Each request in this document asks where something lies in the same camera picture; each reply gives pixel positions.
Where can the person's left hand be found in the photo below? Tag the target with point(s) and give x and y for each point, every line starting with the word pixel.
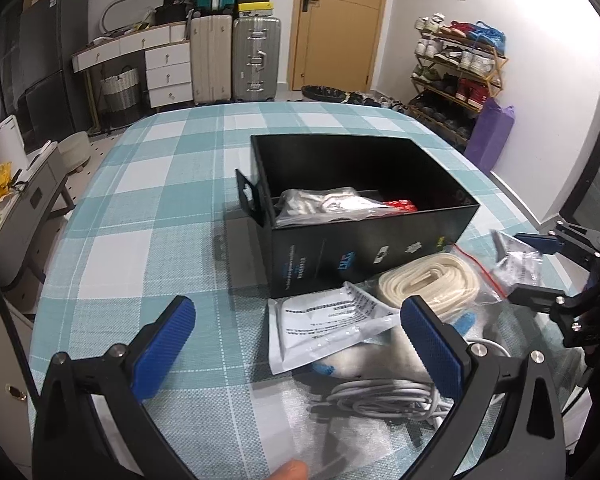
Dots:
pixel 290 471

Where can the silver suitcase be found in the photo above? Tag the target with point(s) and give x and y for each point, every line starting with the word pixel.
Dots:
pixel 256 60

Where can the teal checked tablecloth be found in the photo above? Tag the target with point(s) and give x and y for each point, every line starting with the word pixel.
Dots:
pixel 160 210

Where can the woven laundry basket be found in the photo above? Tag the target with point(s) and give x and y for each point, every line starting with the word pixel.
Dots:
pixel 121 97

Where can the black cardboard box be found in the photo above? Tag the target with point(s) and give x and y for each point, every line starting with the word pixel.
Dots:
pixel 360 255

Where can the oval mirror frame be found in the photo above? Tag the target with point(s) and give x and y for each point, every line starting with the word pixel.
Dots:
pixel 130 2

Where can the shoe rack with shoes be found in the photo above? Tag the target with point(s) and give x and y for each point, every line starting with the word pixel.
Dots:
pixel 450 55

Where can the black round basket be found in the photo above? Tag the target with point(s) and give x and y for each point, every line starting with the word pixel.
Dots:
pixel 324 94

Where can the pile of floor shoes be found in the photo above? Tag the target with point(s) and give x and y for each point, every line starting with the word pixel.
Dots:
pixel 375 101

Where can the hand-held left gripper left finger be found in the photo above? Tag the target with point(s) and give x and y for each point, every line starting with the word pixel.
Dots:
pixel 164 346

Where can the white drawer desk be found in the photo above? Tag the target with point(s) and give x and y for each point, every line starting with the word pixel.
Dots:
pixel 165 65

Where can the empty clear plastic bag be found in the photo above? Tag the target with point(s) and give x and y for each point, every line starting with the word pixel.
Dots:
pixel 300 430

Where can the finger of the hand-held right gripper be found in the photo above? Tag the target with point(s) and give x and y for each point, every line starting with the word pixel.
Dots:
pixel 535 296
pixel 537 243

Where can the white round stool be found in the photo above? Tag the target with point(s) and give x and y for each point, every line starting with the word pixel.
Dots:
pixel 75 152

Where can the red packet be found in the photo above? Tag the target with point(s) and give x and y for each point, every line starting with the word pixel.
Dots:
pixel 400 205

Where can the yellow plastic bag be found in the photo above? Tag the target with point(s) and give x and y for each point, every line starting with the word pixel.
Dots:
pixel 5 180

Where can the black bag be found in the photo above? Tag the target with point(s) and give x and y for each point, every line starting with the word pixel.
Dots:
pixel 175 2

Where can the purple paper bag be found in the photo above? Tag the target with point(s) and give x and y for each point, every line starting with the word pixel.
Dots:
pixel 490 135

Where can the dark grey wardrobe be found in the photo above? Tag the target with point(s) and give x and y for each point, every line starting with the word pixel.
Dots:
pixel 35 70

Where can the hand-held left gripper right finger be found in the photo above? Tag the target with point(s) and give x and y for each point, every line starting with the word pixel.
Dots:
pixel 436 351

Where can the bagged white soft cloth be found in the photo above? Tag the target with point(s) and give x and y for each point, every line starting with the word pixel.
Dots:
pixel 380 360

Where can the white appliance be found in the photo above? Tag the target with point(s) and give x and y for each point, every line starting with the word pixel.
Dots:
pixel 7 142

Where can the grey side cabinet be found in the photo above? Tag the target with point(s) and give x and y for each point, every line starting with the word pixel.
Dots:
pixel 30 210

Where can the white printed packet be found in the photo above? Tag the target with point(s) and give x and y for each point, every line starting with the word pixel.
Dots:
pixel 320 325

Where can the wooden door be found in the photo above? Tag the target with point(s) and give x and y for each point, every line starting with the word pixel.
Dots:
pixel 340 25

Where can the beige cabinet with knob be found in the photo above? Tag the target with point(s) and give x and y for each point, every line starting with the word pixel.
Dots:
pixel 5 375

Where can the beige suitcase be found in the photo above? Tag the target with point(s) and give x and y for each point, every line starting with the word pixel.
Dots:
pixel 211 60

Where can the wooden shoe rack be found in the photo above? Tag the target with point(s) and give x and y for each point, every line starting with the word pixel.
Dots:
pixel 495 77

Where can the bagged grey item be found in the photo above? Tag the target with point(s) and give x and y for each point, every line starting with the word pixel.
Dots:
pixel 517 262

